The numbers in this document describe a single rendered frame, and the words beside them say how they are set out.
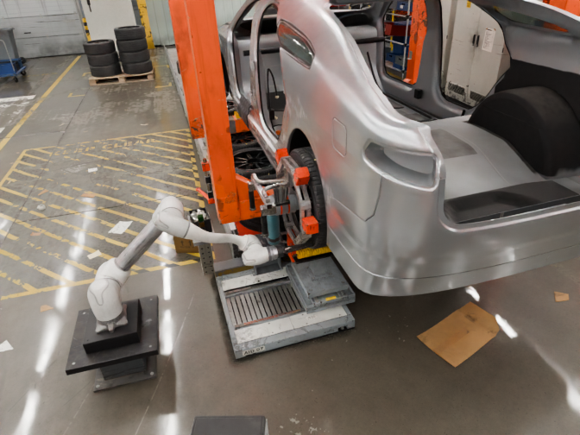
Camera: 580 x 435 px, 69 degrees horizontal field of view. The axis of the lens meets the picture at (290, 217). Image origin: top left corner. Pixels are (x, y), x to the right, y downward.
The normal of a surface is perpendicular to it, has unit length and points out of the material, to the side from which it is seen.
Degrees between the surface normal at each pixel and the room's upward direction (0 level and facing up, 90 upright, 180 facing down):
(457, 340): 2
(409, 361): 0
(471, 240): 90
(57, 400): 0
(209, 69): 90
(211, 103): 90
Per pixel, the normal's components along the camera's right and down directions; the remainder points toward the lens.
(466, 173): 0.07, -0.61
